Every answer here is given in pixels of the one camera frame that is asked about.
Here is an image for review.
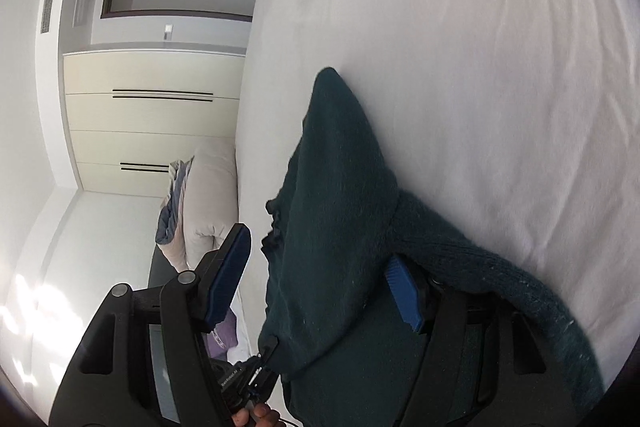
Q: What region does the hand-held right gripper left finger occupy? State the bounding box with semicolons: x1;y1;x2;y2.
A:
47;223;252;427

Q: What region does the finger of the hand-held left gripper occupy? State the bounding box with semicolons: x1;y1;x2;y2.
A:
247;339;279;388

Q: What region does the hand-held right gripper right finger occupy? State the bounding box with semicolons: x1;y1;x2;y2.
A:
385;254;556;427

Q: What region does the person's left hand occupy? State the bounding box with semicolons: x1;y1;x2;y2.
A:
232;406;283;427

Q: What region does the purple patterned pillow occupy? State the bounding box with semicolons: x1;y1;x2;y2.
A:
207;312;240;358

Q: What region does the folded beige duvet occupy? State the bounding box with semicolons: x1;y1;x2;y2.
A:
155;142;239;273

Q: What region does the cream wardrobe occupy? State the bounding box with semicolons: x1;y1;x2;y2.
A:
62;49;248;198

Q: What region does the bed with white sheet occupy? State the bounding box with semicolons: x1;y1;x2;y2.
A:
235;0;640;400

